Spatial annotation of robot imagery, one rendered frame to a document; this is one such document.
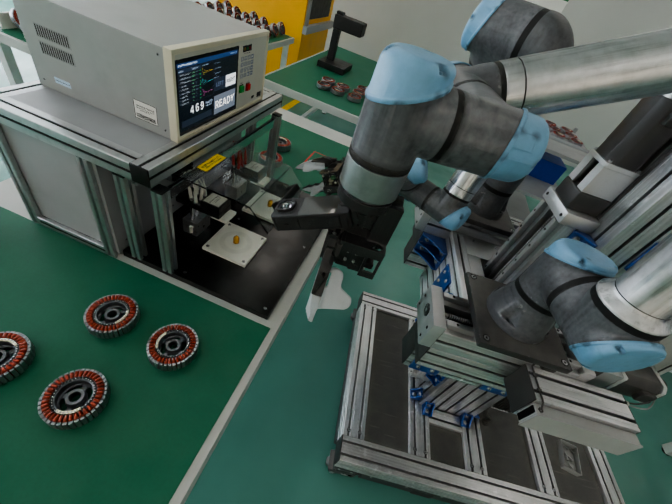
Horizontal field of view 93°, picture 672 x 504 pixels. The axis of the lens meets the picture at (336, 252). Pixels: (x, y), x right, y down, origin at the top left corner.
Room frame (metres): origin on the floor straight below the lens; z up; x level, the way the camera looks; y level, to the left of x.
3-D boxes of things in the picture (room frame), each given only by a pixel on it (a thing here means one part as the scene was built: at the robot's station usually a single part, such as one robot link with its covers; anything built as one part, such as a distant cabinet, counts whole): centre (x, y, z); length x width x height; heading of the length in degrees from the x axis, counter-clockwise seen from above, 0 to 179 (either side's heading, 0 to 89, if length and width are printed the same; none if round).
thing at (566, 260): (0.58, -0.47, 1.20); 0.13 x 0.12 x 0.14; 12
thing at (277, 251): (0.85, 0.33, 0.76); 0.64 x 0.47 x 0.02; 176
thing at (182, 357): (0.34, 0.29, 0.77); 0.11 x 0.11 x 0.04
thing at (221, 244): (0.73, 0.32, 0.78); 0.15 x 0.15 x 0.01; 86
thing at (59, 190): (0.55, 0.73, 0.91); 0.28 x 0.03 x 0.32; 86
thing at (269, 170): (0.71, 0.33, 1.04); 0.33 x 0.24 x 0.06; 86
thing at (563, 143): (3.06, -1.39, 0.51); 1.01 x 0.60 x 1.01; 176
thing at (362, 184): (0.36, -0.01, 1.37); 0.08 x 0.08 x 0.05
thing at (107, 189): (0.86, 0.57, 0.92); 0.66 x 0.01 x 0.30; 176
